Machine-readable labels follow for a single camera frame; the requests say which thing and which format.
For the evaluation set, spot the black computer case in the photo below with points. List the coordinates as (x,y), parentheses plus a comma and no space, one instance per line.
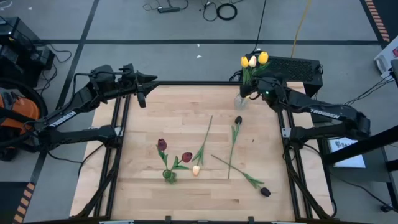
(295,71)

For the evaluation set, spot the dark red artificial tulip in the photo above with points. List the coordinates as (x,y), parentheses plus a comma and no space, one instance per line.
(162,144)
(186,157)

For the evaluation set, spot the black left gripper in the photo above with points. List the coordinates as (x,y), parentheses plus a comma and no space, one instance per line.
(129,82)

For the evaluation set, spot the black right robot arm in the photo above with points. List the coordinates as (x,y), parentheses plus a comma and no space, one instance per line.
(326,113)

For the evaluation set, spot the grey metal bracket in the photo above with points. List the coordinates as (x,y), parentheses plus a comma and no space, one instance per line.
(286,132)

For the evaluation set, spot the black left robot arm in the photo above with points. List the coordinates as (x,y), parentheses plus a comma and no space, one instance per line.
(62,118)

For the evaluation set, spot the orange black vacuum cleaner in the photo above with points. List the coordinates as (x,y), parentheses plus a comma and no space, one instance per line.
(21,112)

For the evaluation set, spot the peach pink artificial tulip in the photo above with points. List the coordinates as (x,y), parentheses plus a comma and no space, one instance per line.
(196,170)
(252,61)

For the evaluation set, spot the black metal stand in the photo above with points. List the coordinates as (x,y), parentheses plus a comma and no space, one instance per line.
(367,144)

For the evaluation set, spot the black hazard striped floor mat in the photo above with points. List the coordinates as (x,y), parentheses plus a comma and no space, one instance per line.
(25,202)
(377,21)

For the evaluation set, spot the black power strip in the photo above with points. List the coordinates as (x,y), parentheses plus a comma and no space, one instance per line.
(168,9)

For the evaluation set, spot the clear crystal glass vase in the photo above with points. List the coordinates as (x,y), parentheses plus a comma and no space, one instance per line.
(241,102)

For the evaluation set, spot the yellow artificial tulip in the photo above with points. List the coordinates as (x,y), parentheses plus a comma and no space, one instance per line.
(263,58)
(244,62)

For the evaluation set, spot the black purple artificial tulip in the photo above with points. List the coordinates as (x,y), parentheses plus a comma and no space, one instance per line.
(238,119)
(265,192)

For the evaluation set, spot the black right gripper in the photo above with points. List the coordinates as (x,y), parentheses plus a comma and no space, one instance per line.
(269,90)

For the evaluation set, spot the white printed sheet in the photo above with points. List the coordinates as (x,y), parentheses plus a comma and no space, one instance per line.
(351,160)

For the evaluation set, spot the green glass vase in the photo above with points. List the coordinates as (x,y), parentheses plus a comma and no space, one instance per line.
(170,177)

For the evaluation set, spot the black equipment box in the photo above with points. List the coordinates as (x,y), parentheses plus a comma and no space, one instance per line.
(15,40)

